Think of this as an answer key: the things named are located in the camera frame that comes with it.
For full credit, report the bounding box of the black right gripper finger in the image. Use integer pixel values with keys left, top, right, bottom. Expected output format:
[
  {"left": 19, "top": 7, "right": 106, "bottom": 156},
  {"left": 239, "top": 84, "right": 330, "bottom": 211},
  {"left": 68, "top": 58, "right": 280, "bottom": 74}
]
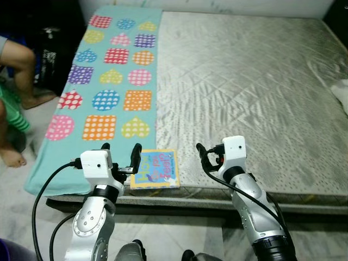
[{"left": 196, "top": 143, "right": 216, "bottom": 172}]

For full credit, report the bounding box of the colourful children's book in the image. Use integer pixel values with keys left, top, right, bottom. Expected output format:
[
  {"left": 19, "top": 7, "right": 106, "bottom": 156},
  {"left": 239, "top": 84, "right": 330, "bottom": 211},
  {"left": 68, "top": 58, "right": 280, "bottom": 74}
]
[{"left": 130, "top": 149, "right": 181, "bottom": 190}]

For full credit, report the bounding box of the white quilted mattress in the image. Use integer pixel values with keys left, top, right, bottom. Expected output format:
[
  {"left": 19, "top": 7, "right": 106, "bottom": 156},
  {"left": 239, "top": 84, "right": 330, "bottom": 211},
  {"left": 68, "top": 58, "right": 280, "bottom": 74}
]
[{"left": 52, "top": 11, "right": 348, "bottom": 206}]

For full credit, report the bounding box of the teal blanket with colourful shapes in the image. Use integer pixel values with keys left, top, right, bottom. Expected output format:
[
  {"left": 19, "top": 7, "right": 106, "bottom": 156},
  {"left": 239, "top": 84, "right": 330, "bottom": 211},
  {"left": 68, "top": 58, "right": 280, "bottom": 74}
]
[{"left": 24, "top": 5, "right": 164, "bottom": 196}]

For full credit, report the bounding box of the grey robot left leg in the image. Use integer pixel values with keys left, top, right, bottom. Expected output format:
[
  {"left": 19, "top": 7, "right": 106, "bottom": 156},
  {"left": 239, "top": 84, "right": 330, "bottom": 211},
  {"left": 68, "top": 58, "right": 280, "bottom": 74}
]
[{"left": 114, "top": 239, "right": 147, "bottom": 261}]

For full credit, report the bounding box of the grey robot leg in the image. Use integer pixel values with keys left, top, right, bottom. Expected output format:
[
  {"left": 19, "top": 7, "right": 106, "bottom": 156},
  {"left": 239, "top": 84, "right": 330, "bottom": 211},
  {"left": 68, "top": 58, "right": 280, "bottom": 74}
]
[
  {"left": 114, "top": 239, "right": 147, "bottom": 261},
  {"left": 182, "top": 249, "right": 225, "bottom": 261}
]

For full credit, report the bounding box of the black bag with white print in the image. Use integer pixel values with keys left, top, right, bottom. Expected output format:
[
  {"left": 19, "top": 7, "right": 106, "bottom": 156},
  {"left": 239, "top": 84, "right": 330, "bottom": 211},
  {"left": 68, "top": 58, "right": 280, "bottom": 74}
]
[{"left": 34, "top": 26, "right": 77, "bottom": 98}]

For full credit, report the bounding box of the grey robot right leg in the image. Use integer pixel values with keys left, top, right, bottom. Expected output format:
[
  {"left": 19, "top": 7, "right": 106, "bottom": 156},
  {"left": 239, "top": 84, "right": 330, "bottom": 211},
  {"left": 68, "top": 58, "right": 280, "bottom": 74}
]
[{"left": 182, "top": 249, "right": 225, "bottom": 261}]

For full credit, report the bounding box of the person in green striped clothes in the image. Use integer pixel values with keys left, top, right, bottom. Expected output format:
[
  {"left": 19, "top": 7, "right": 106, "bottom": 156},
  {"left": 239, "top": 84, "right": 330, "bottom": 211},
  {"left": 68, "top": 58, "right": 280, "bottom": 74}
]
[{"left": 0, "top": 35, "right": 58, "bottom": 169}]

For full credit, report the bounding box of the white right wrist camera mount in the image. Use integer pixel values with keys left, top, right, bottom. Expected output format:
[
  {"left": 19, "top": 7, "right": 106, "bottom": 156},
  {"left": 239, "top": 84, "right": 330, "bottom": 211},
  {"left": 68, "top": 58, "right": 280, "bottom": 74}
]
[{"left": 220, "top": 136, "right": 248, "bottom": 171}]

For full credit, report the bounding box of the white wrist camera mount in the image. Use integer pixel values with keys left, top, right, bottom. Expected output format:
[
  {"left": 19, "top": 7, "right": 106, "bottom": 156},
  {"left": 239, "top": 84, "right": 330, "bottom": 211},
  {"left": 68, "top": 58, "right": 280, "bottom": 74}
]
[
  {"left": 220, "top": 136, "right": 248, "bottom": 171},
  {"left": 80, "top": 150, "right": 116, "bottom": 189}
]

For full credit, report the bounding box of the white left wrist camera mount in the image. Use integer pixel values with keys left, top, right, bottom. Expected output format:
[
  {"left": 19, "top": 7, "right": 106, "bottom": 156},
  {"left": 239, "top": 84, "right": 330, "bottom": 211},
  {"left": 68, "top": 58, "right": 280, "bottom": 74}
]
[{"left": 80, "top": 150, "right": 116, "bottom": 189}]

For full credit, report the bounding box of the black short left arm cable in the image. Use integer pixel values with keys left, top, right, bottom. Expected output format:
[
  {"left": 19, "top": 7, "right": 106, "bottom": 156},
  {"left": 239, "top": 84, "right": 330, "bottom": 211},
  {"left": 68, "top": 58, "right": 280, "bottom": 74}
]
[{"left": 49, "top": 213, "right": 74, "bottom": 261}]

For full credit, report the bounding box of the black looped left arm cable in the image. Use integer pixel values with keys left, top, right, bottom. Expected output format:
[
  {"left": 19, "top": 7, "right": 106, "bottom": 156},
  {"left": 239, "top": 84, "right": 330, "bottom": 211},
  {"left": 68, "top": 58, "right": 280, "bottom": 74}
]
[{"left": 32, "top": 162, "right": 82, "bottom": 261}]

